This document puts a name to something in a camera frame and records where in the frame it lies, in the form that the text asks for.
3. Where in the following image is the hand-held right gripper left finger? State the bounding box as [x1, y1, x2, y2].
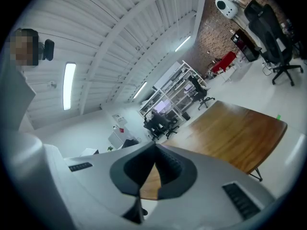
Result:
[63, 142, 157, 230]

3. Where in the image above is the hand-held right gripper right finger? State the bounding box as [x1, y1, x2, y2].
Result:
[143, 142, 276, 230]

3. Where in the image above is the grey metal cabinet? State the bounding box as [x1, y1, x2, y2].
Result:
[107, 127, 132, 150]

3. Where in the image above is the black computer case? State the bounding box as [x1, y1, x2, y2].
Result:
[121, 139, 140, 150]

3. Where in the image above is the wooden table with metal legs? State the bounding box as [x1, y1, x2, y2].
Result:
[140, 100, 288, 201]

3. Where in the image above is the long ceiling light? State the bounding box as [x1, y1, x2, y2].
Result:
[133, 81, 148, 99]
[63, 62, 76, 111]
[175, 35, 191, 52]

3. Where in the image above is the black high-back office chair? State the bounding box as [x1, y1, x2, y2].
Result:
[188, 75, 215, 110]

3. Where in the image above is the white shelving unit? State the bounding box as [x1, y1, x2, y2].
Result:
[139, 60, 207, 122]

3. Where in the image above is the table with red cloth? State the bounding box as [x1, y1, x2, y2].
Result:
[211, 51, 237, 74]

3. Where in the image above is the person's head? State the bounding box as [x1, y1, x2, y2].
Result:
[14, 28, 39, 67]

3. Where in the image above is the black cabinet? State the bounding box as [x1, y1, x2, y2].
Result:
[230, 29, 260, 62]

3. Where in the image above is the black mesh office chair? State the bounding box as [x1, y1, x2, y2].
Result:
[244, 0, 304, 86]

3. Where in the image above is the black head camera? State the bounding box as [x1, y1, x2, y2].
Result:
[39, 39, 55, 61]

